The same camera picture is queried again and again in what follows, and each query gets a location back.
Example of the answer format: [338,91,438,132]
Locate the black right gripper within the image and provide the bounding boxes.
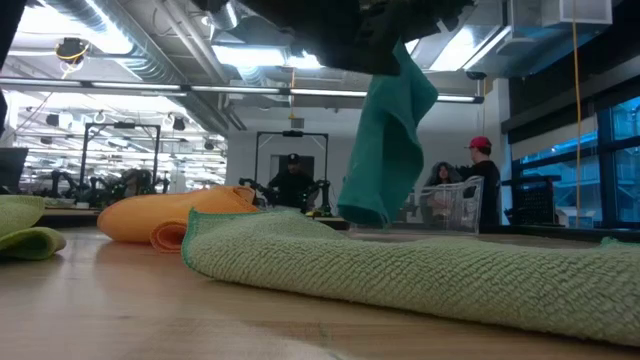
[239,0,476,77]

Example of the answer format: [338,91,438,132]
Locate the teal microfiber towel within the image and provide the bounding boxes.
[337,39,440,229]

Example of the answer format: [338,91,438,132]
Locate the pale green microfiber towel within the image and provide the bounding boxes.
[180,208,640,349]

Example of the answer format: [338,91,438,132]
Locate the orange microfiber towel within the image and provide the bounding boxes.
[97,185,261,254]

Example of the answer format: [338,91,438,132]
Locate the lime green microfiber towel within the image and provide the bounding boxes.
[0,194,67,261]

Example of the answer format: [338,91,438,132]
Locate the long ceiling light bar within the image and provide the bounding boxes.
[0,77,485,105]

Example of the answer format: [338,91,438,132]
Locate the person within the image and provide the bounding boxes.
[267,153,316,209]
[457,136,502,227]
[424,161,464,226]

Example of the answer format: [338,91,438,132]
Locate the clear plastic bin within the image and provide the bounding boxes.
[349,174,485,236]

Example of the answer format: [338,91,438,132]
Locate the black crate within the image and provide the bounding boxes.
[502,174,564,226]

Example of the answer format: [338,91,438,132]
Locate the white box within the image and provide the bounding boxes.
[555,207,581,229]

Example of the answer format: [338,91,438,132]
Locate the black ceiling dome device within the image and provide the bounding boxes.
[54,37,91,66]

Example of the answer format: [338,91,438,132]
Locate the black monitor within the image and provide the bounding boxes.
[0,147,30,191]

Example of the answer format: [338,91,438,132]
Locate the yellow power cable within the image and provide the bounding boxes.
[571,0,584,229]

